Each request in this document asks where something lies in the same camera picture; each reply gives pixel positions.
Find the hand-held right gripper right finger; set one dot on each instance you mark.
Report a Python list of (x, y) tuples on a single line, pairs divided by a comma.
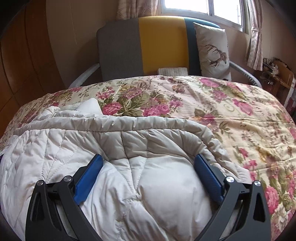
[(208, 178)]

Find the patterned beige curtain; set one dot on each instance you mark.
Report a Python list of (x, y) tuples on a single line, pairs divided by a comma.
[(136, 9), (254, 48)]

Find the grey bed rail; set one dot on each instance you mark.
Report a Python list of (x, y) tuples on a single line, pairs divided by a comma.
[(85, 73), (247, 73)]

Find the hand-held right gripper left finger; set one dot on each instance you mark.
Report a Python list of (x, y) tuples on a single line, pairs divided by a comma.
[(89, 178)]

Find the deer print pillow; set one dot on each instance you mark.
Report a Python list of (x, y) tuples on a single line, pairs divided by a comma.
[(211, 46)]

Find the white box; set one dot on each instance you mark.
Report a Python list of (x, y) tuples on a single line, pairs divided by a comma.
[(291, 92)]

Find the grey yellow teal chair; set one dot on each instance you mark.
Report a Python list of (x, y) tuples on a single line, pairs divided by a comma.
[(159, 46)]

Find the window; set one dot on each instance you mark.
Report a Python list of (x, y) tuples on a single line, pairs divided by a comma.
[(203, 9)]

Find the grey quilted down jacket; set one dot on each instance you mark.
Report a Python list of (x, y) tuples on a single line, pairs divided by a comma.
[(143, 185)]

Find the floral bed blanket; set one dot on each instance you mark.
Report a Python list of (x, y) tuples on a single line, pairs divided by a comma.
[(231, 115)]

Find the wooden side shelf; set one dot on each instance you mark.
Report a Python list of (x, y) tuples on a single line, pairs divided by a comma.
[(279, 76)]

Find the white knitted cloth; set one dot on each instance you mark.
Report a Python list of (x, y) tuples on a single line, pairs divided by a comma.
[(172, 71)]

